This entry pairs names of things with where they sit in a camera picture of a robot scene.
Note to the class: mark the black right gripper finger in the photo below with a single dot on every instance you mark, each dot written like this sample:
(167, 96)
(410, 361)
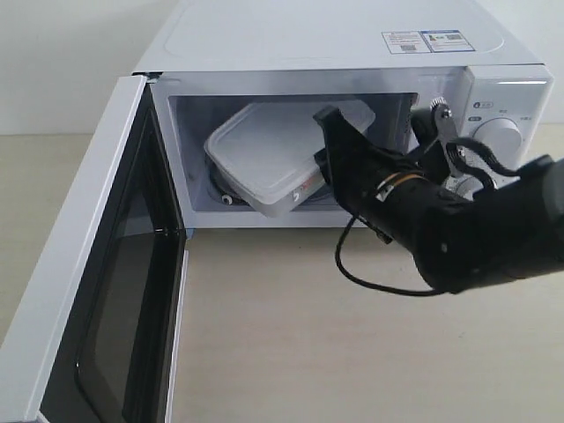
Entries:
(321, 160)
(350, 158)

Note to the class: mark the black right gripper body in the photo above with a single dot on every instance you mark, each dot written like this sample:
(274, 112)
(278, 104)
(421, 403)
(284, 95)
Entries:
(403, 188)

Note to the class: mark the white plastic lidded container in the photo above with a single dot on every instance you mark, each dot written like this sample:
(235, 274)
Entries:
(266, 151)

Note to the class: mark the white microwave door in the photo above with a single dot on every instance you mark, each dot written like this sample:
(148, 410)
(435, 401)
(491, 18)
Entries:
(95, 336)

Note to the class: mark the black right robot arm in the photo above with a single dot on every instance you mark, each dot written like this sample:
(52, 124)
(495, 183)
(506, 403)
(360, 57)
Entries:
(467, 220)

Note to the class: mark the white Midea microwave oven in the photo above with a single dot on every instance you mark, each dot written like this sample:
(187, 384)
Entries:
(217, 56)

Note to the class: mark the upper white power knob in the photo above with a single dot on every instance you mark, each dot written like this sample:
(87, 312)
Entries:
(503, 138)

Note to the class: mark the blue white label sticker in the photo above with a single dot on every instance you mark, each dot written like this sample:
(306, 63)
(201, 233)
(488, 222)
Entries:
(426, 42)

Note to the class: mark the glass turntable with ring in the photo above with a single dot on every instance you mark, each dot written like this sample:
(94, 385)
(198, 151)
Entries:
(229, 197)

